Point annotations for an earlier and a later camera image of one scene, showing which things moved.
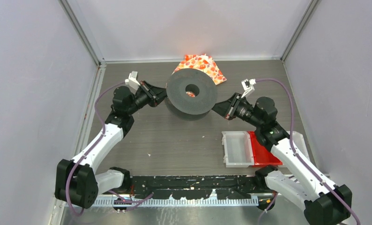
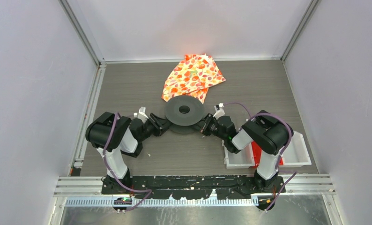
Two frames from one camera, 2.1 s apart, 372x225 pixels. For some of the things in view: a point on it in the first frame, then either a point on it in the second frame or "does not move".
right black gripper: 227,108 → 201,125
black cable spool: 190,93 → 183,113
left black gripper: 155,95 → 159,123
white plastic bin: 238,150 does not move
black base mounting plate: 181,187 does not move
